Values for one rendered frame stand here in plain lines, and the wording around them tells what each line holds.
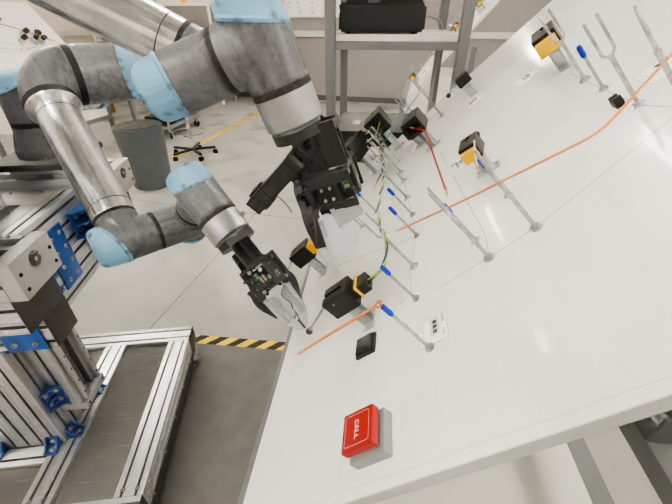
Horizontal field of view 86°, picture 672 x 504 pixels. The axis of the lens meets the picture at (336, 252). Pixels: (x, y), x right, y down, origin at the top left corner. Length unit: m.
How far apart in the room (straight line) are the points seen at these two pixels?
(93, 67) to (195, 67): 0.51
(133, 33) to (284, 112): 0.26
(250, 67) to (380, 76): 7.67
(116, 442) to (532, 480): 1.36
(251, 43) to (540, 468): 0.84
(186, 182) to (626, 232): 0.62
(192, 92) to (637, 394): 0.51
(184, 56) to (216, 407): 1.62
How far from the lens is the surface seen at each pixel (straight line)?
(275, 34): 0.45
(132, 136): 4.03
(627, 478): 2.02
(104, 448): 1.70
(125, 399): 1.80
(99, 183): 0.78
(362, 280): 0.59
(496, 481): 0.84
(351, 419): 0.50
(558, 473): 0.89
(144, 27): 0.62
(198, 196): 0.67
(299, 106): 0.45
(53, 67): 0.94
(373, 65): 8.10
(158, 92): 0.49
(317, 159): 0.49
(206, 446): 1.80
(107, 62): 0.96
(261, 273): 0.64
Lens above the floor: 1.51
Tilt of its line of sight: 33 degrees down
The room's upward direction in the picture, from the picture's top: straight up
